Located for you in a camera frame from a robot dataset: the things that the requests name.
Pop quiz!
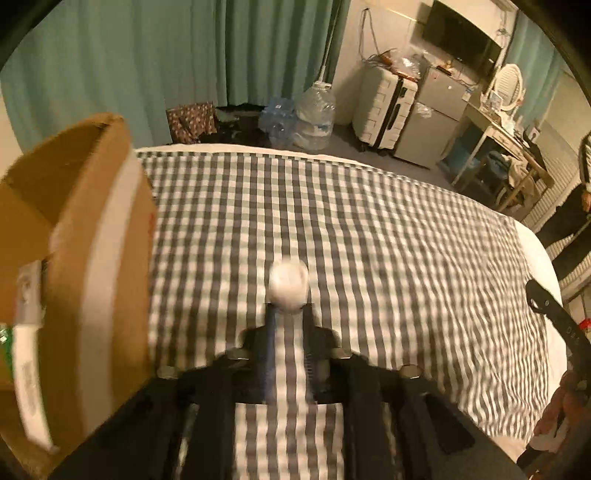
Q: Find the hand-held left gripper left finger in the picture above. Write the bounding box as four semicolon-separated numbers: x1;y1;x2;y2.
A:
51;302;280;480

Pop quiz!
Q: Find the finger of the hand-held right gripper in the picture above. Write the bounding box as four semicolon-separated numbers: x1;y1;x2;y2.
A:
525;279;591;352

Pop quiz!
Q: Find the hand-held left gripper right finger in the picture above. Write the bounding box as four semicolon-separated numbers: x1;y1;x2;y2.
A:
300;305;527;480

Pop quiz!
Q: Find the white tissue wad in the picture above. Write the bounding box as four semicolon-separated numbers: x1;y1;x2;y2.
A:
269;261;309;315

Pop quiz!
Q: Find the brown cardboard box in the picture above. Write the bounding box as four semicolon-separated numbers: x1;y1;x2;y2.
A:
0;113;160;467

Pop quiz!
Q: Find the person's right hand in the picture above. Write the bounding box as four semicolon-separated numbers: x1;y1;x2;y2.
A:
531;369;591;455

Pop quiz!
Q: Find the white mattress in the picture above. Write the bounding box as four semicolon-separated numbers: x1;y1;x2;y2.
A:
517;217;571;444

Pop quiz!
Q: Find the grey white checked blanket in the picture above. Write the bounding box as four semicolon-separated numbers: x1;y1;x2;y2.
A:
134;148;555;480

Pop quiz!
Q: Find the white dressing desk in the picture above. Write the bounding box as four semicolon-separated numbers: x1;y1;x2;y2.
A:
450;99;555;208

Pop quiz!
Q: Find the grey mini fridge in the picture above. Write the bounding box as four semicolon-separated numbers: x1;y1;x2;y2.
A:
392;65;472;169

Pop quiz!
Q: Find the dark clothes pile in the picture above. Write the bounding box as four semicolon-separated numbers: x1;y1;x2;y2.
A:
215;106;269;144

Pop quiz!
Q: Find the crushed blue plastic bottle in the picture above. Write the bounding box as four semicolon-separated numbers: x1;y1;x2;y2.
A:
259;97;301;148

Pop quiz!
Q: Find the white oval mirror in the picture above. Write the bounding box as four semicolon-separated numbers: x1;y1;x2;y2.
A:
482;64;527;114

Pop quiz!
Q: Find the large clear water jug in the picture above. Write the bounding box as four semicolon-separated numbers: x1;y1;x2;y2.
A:
295;80;337;151

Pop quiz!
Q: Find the brown patterned bag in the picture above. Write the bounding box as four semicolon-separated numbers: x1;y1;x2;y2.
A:
166;102;218;145

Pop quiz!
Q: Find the teal curtain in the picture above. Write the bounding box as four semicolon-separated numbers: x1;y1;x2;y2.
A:
0;0;352;153
503;9;591;139

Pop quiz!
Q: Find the white suitcase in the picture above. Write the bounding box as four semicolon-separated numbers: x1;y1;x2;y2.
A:
353;65;419;151

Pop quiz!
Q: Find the black television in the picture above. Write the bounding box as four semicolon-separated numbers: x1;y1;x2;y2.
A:
422;0;504;77

